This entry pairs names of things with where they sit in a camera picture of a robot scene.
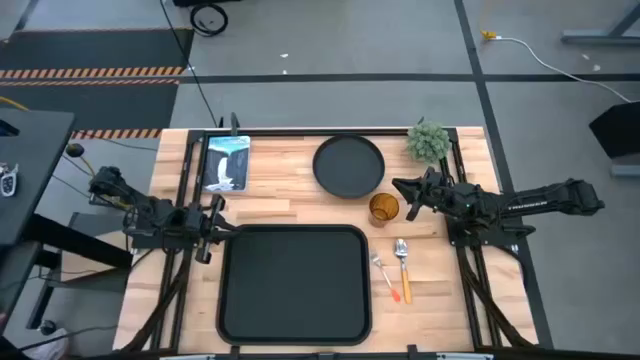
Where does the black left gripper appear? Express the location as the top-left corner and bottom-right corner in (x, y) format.
(192, 193), (243, 265)

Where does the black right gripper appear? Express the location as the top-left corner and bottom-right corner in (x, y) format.
(391, 166), (455, 222)

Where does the amber ribbed glass cup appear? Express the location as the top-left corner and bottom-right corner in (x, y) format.
(368, 192), (401, 229)

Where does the black round plate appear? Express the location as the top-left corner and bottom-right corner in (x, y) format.
(312, 133), (387, 200)

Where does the fork with red-orange handle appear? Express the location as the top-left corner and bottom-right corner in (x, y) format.
(369, 249), (402, 304)

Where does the spoon with amber handle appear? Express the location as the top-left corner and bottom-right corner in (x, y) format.
(393, 238), (414, 305)

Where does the black rectangular tray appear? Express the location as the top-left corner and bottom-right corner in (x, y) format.
(215, 223), (374, 347)

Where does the small green potted plant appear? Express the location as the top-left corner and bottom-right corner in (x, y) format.
(405, 118), (452, 164)

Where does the blue picture card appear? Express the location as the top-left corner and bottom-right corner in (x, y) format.
(201, 134), (252, 194)

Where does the black mat with hazard stripes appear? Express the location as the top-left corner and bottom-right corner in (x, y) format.
(0, 78), (180, 141)
(0, 28), (195, 80)

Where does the black side desk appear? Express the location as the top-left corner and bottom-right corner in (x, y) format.
(0, 107), (134, 331)

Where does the black box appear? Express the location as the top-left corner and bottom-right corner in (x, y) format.
(588, 101), (640, 159)

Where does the white key fob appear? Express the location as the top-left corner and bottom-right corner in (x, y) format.
(0, 162), (20, 198)

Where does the grey table leg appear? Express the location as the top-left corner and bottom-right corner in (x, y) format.
(559, 0), (640, 46)

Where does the black clamp post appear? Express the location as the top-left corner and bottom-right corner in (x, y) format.
(217, 111), (242, 136)

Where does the black aluminium table frame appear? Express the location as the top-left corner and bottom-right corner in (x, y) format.
(119, 127), (539, 354)

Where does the black floor cable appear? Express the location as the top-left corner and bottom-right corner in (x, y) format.
(158, 0), (222, 127)

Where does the white floor cable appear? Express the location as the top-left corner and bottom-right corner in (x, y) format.
(494, 35), (634, 104)

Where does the coiled black cable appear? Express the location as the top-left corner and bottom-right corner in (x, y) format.
(189, 3), (230, 38)

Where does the yellow cable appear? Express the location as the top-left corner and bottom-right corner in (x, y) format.
(0, 95), (30, 113)

